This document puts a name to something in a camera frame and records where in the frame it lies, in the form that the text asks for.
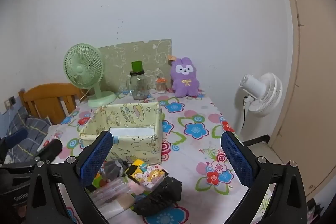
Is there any cotton swab jar orange lid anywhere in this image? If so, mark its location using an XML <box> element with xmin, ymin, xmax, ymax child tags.
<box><xmin>155</xmin><ymin>77</ymin><xmax>167</xmax><ymax>93</ymax></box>

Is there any beige door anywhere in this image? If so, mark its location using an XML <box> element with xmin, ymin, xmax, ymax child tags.
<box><xmin>268</xmin><ymin>0</ymin><xmax>336</xmax><ymax>199</ymax></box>

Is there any green desk fan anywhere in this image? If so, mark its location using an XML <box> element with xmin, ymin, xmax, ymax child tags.
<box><xmin>64</xmin><ymin>43</ymin><xmax>117</xmax><ymax>108</ymax></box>

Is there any yellow printed fabric storage box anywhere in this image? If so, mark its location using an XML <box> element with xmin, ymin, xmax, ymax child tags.
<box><xmin>79</xmin><ymin>102</ymin><xmax>163</xmax><ymax>165</ymax></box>

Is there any white standing fan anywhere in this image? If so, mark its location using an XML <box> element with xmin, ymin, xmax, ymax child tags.
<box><xmin>234</xmin><ymin>72</ymin><xmax>283</xmax><ymax>135</ymax></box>

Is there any black fan cable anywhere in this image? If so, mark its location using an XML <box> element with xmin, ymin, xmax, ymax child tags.
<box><xmin>242</xmin><ymin>95</ymin><xmax>250</xmax><ymax>130</ymax></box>

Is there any wooden bed headboard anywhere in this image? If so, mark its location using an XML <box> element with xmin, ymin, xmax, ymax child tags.
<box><xmin>18</xmin><ymin>83</ymin><xmax>90</xmax><ymax>125</ymax></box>

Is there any pink cartoon packet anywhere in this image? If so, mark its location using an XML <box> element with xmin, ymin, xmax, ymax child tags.
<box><xmin>133</xmin><ymin>164</ymin><xmax>168</xmax><ymax>191</ymax></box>

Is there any green patterned board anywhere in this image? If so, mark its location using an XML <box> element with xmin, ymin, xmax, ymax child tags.
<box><xmin>98</xmin><ymin>39</ymin><xmax>172</xmax><ymax>92</ymax></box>

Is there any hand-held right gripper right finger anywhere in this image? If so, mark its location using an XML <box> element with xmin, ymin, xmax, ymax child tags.
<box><xmin>221</xmin><ymin>131</ymin><xmax>308</xmax><ymax>224</ymax></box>

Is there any clear pad packet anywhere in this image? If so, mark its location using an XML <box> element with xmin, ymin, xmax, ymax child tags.
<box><xmin>89</xmin><ymin>177</ymin><xmax>146</xmax><ymax>203</ymax></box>

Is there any glass jar mug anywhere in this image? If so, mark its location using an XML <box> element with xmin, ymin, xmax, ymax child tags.
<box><xmin>126</xmin><ymin>70</ymin><xmax>150</xmax><ymax>101</ymax></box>

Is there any grey plastic bag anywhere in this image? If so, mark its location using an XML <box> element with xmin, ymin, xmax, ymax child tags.
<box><xmin>101</xmin><ymin>158</ymin><xmax>129</xmax><ymax>182</ymax></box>

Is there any purple plush bunny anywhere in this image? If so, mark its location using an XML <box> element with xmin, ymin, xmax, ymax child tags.
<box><xmin>170</xmin><ymin>57</ymin><xmax>200</xmax><ymax>98</ymax></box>

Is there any black plastic bag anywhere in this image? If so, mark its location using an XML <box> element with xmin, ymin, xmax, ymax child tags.
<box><xmin>133</xmin><ymin>177</ymin><xmax>183</xmax><ymax>216</ymax></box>

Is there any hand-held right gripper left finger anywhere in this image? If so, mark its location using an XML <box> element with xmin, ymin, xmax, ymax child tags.
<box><xmin>25</xmin><ymin>130</ymin><xmax>114</xmax><ymax>224</ymax></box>

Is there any white face mask pack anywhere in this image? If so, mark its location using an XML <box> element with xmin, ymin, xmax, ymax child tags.
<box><xmin>98</xmin><ymin>194</ymin><xmax>135</xmax><ymax>220</ymax></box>

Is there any grey plaid pillow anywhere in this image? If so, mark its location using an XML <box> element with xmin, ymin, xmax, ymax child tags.
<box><xmin>0</xmin><ymin>109</ymin><xmax>53</xmax><ymax>161</ymax></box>

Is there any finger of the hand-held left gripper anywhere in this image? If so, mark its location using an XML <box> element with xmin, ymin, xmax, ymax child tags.
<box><xmin>35</xmin><ymin>139</ymin><xmax>63</xmax><ymax>164</ymax></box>
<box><xmin>0</xmin><ymin>128</ymin><xmax>29</xmax><ymax>159</ymax></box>

